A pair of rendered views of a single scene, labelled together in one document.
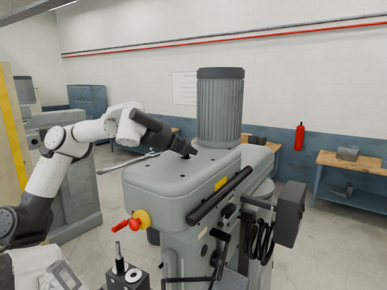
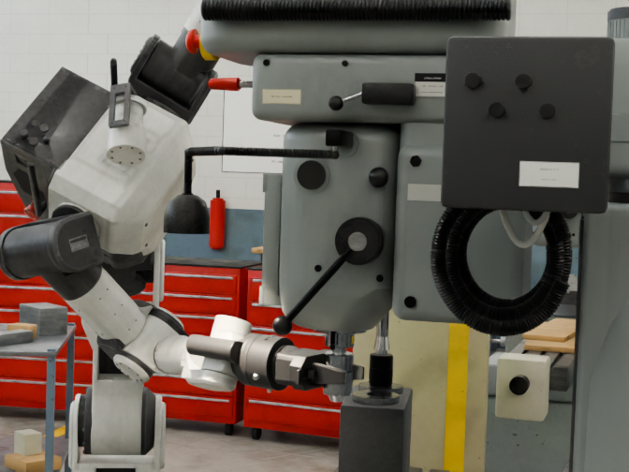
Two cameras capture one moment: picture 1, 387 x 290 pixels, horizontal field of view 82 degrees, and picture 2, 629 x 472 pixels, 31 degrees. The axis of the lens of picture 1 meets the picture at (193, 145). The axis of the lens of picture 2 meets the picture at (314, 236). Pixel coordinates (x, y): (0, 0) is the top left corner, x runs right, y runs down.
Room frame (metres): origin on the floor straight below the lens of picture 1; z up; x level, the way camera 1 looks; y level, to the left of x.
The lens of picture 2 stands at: (0.09, -1.66, 1.55)
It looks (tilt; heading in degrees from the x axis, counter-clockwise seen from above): 3 degrees down; 70
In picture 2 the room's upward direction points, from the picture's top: 2 degrees clockwise
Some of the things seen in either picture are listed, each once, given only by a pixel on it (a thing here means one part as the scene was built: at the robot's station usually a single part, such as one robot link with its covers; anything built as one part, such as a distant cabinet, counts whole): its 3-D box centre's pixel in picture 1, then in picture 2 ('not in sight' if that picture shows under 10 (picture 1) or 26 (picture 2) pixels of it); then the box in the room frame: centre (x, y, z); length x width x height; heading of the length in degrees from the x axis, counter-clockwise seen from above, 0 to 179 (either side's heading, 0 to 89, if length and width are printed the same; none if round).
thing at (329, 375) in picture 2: not in sight; (327, 376); (0.74, 0.01, 1.24); 0.06 x 0.02 x 0.03; 126
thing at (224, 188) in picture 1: (225, 189); (353, 8); (0.71, -0.11, 1.79); 0.45 x 0.04 x 0.04; 146
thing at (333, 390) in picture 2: not in sight; (338, 376); (0.77, 0.03, 1.23); 0.05 x 0.05 x 0.06
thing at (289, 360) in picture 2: not in sight; (291, 366); (0.71, 0.10, 1.23); 0.13 x 0.12 x 0.10; 36
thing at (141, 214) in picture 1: (141, 219); (211, 41); (0.58, 0.16, 1.76); 0.06 x 0.02 x 0.06; 56
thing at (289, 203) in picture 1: (291, 212); (527, 125); (0.83, -0.42, 1.62); 0.20 x 0.09 x 0.21; 146
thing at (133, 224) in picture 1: (135, 223); (197, 41); (0.56, 0.17, 1.76); 0.04 x 0.03 x 0.04; 56
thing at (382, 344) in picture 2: (118, 250); (382, 326); (1.01, 0.42, 1.26); 0.03 x 0.03 x 0.11
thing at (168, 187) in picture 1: (188, 176); (360, 9); (0.78, 0.02, 1.81); 0.47 x 0.26 x 0.16; 146
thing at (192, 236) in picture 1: (192, 203); (374, 94); (0.80, 0.00, 1.68); 0.34 x 0.24 x 0.10; 146
